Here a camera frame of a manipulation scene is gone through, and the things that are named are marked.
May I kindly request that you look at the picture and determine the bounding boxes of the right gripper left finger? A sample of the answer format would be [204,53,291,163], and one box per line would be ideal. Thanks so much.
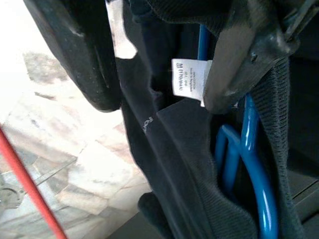
[23,0,123,112]

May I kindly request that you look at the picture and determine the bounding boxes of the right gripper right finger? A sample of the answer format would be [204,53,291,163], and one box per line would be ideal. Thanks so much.
[203,14,301,113]

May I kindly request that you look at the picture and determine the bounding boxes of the blue plastic hanger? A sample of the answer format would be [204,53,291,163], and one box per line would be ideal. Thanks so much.
[198,24,279,239]

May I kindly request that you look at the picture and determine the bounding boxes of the black shirt white logo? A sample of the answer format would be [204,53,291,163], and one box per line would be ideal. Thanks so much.
[104,0,319,239]

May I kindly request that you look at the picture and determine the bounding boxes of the red plastic hanger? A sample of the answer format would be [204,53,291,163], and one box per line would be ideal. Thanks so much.
[0,123,68,239]

